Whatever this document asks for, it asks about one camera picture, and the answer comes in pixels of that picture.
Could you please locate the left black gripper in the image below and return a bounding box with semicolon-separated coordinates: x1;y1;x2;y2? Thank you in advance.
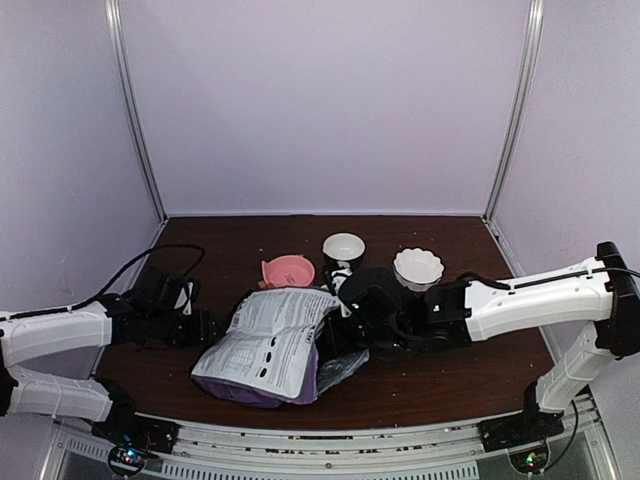
148;308;226;349

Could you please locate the purple pet food bag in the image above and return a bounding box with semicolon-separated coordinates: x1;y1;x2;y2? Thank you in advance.
191;287;369;408

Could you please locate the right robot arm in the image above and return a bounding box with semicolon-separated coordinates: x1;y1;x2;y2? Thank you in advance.
318;242;639;442

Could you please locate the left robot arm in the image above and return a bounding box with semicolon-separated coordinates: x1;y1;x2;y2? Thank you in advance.
1;268;225;444

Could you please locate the pink cat-ear bowl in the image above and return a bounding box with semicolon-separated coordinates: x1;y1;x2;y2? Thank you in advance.
261;255;315;288

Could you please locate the dark blue ceramic bowl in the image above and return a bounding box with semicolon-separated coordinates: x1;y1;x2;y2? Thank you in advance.
322;232;366;270

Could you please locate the white scalloped bowl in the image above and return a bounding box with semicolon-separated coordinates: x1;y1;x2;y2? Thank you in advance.
392;248;445;293

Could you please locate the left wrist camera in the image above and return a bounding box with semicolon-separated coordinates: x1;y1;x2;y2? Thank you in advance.
175;279;201;316

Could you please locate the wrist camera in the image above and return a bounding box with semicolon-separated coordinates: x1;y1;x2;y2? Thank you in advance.
321;266;353;297
175;279;201;316

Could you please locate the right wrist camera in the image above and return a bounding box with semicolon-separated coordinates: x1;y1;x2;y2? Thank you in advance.
321;266;353;297

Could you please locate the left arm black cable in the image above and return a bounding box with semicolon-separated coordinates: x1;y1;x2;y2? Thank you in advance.
0;243;206;321

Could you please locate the front aluminium rail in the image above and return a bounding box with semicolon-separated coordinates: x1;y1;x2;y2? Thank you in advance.
49;417;609;480

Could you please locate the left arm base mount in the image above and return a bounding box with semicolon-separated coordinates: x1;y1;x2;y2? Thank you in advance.
90;379;180;479

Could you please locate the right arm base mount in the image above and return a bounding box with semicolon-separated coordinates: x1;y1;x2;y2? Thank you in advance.
477;381;564;475

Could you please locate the left aluminium frame post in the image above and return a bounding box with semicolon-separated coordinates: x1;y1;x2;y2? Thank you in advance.
104;0;167;223

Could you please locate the aluminium frame post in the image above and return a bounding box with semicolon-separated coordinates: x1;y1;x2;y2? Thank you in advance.
104;0;167;223
483;0;545;224

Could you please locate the right aluminium frame post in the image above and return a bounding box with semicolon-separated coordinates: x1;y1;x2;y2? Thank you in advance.
483;0;545;224

